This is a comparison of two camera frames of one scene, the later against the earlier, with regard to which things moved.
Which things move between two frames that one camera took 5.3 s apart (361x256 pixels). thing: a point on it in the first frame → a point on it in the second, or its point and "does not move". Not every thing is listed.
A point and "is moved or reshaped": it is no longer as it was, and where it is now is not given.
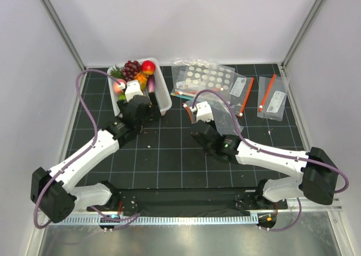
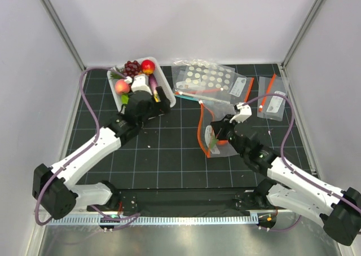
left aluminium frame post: (63, 30) does not move
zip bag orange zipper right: (272, 95) does not move
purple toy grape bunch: (131, 69) does not move
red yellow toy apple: (148, 67) does not move
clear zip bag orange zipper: (224, 113) is moved or reshaped
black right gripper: (212, 124) → (220, 127)
